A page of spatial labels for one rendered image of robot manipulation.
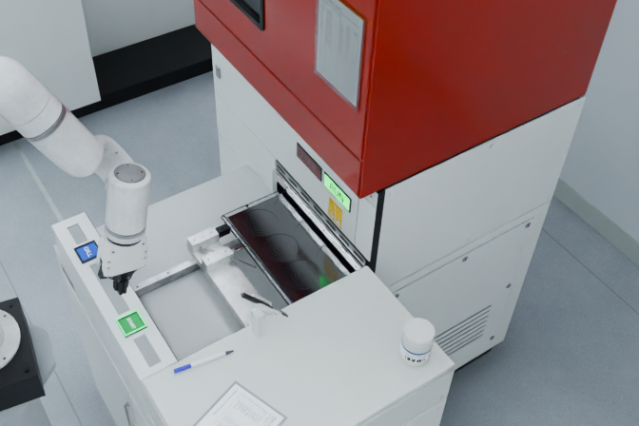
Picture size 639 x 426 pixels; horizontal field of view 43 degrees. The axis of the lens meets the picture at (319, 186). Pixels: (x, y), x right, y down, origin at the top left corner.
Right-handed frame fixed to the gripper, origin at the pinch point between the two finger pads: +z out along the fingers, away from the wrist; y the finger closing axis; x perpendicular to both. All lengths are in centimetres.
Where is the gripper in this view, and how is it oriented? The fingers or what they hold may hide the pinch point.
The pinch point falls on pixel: (121, 283)
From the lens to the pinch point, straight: 185.5
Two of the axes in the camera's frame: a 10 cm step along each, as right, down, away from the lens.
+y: -8.1, 2.2, -5.5
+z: -2.0, 7.7, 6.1
